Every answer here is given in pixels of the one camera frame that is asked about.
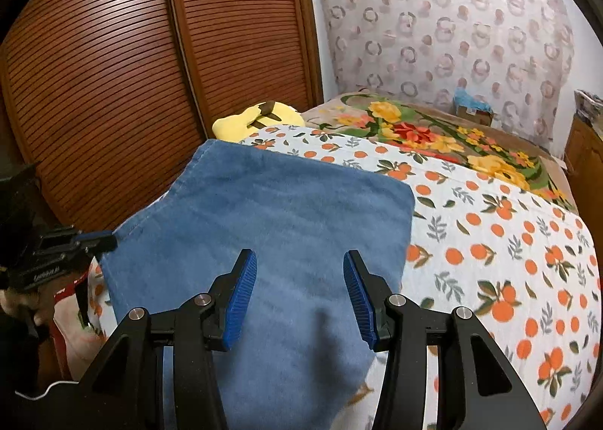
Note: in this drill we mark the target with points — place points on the wooden sideboard cabinet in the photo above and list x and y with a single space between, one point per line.
583 158

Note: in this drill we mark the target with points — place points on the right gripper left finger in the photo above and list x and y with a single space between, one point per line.
122 389

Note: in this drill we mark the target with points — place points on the floral beige blanket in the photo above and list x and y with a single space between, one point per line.
424 131

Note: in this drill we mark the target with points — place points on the person's left hand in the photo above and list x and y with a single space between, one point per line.
42 307

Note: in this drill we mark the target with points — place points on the orange print bed quilt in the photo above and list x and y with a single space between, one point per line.
526 267

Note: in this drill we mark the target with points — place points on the cardboard box blue bag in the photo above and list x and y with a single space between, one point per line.
471 109

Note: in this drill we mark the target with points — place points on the yellow pikachu plush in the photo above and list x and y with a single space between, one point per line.
268 114

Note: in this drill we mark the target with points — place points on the circle pattern curtain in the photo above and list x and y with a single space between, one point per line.
513 55

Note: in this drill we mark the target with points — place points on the wooden louvered wardrobe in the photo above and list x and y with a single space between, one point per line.
110 98

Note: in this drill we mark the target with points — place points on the blue denim pants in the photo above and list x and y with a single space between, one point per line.
300 357

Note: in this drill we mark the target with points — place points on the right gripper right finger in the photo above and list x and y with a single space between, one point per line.
477 386

